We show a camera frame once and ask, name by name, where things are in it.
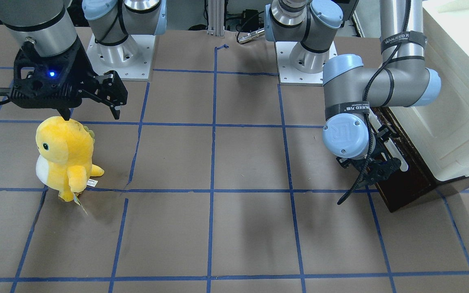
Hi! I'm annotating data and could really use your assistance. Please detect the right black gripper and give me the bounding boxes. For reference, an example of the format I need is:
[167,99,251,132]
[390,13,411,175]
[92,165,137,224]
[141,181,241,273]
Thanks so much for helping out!
[8,39,128,121]

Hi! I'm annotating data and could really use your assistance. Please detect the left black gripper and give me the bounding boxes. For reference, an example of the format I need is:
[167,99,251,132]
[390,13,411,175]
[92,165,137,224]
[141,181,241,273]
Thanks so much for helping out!
[336,126,401,184]

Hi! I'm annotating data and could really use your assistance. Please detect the white drawer handle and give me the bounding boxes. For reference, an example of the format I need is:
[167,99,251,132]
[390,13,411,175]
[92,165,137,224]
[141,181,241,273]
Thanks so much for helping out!
[370,114,409,171]

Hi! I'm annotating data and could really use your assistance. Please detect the dark brown wooden drawer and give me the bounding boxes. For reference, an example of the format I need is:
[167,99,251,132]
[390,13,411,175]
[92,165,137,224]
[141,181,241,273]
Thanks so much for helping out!
[372,107,438,212]

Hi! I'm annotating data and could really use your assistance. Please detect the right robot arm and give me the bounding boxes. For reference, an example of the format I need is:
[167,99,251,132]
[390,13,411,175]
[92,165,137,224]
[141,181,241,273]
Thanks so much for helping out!
[0,0,167,120]

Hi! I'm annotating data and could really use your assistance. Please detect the yellow plush dinosaur toy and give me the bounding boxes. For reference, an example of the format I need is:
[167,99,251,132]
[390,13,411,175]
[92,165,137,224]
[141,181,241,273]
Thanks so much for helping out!
[35,116,104,206]

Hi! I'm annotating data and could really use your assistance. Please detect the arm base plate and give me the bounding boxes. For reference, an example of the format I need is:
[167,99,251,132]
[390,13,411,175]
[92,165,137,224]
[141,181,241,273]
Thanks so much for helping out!
[86,35,156,81]
[275,42,337,86]

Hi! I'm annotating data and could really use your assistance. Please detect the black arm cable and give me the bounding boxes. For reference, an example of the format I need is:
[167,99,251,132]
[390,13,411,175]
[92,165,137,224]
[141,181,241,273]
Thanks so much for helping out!
[337,0,412,206]

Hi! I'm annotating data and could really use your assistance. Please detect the aluminium frame post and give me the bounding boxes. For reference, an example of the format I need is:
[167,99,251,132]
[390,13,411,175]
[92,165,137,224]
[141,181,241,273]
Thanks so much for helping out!
[206,0,226,38]

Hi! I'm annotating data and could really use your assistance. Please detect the black power adapters and cables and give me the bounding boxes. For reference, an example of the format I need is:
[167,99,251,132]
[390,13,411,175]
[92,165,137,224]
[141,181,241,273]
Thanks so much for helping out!
[224,8,270,44]

